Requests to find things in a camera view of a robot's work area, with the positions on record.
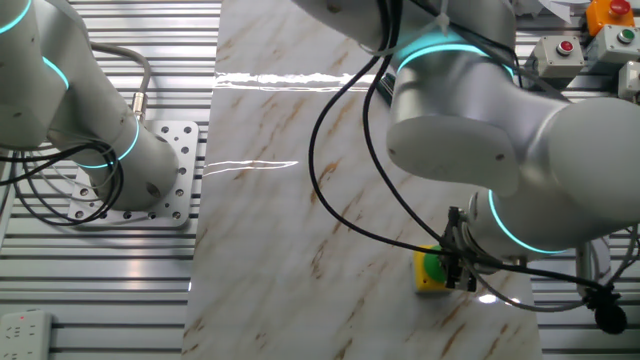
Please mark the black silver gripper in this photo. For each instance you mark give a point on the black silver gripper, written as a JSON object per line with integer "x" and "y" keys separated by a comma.
{"x": 457, "y": 235}

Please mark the yellow square block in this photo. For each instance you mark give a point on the yellow square block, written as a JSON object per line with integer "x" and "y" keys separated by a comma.
{"x": 429, "y": 267}

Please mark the grey box red button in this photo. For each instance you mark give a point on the grey box red button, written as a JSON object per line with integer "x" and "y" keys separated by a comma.
{"x": 560, "y": 57}

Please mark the grey box green button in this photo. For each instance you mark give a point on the grey box green button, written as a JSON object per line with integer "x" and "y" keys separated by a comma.
{"x": 612, "y": 47}

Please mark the orange box red button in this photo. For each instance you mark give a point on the orange box red button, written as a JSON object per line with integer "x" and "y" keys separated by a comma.
{"x": 602, "y": 17}

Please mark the white marble pattern mat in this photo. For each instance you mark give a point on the white marble pattern mat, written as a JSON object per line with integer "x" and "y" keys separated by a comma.
{"x": 280, "y": 240}

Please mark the dark teal black box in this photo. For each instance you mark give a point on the dark teal black box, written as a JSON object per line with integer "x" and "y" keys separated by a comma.
{"x": 387, "y": 87}

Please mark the white power strip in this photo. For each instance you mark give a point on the white power strip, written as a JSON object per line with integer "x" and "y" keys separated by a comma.
{"x": 22, "y": 336}

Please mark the plain grey switch box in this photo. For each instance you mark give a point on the plain grey switch box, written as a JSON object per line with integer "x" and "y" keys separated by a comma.
{"x": 629, "y": 80}

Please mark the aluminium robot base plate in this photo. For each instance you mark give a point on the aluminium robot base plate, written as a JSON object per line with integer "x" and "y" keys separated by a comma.
{"x": 186, "y": 160}

